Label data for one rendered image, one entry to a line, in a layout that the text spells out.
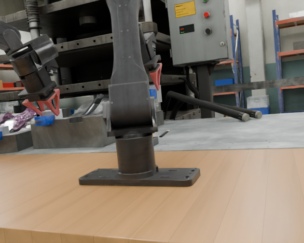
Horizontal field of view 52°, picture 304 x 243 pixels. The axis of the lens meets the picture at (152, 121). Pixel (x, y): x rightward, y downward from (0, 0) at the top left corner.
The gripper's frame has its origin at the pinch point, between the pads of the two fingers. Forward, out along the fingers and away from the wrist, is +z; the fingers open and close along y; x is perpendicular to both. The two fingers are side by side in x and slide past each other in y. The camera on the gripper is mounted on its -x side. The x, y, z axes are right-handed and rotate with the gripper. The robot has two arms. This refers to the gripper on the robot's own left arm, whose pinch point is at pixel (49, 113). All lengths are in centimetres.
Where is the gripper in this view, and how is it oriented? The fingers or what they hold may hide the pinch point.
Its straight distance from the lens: 103.2
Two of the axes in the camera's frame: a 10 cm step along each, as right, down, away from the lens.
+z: 2.7, 8.0, 5.3
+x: -2.9, 5.9, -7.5
